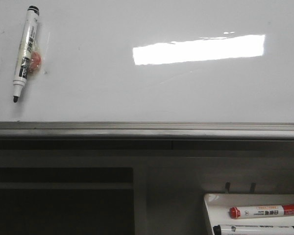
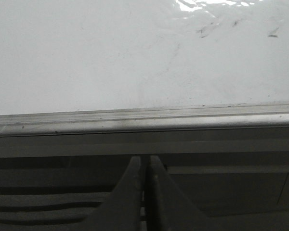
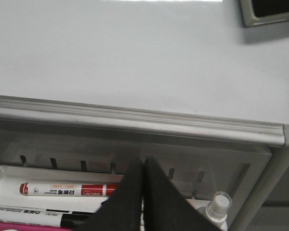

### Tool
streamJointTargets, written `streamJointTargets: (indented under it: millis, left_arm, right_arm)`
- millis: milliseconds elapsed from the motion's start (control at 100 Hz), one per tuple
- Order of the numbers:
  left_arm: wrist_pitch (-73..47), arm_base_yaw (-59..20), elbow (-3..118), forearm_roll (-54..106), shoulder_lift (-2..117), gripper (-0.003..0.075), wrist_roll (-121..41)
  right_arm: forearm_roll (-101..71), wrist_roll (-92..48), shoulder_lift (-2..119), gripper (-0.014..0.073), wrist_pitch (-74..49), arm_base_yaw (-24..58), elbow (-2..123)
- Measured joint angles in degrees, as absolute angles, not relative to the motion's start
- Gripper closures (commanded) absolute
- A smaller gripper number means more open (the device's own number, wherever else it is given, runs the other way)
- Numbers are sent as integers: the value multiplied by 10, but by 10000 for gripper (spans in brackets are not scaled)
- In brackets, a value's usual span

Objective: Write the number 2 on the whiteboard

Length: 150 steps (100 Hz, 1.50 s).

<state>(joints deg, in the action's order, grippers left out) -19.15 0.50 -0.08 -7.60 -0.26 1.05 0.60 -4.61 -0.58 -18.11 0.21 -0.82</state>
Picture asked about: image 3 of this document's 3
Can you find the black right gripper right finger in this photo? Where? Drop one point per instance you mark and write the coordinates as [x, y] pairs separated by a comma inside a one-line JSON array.
[[165, 209]]

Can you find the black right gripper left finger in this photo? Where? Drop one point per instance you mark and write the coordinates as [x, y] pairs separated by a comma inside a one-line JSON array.
[[122, 211]]

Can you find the red capped whiteboard marker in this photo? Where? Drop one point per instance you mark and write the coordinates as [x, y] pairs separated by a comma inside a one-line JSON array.
[[66, 189]]

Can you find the black capped marker in tray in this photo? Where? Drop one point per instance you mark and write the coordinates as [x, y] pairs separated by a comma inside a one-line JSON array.
[[50, 219]]

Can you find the clear cap spray bottle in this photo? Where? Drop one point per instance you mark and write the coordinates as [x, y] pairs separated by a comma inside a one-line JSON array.
[[216, 210]]

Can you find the white marker tray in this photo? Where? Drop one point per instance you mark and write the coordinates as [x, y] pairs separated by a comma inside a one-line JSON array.
[[11, 177]]

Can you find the pink eraser edge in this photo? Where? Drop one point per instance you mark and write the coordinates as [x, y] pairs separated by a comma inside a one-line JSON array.
[[19, 227]]

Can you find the white whiteboard with grey frame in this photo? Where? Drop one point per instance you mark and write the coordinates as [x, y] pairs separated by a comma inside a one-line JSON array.
[[181, 67]]

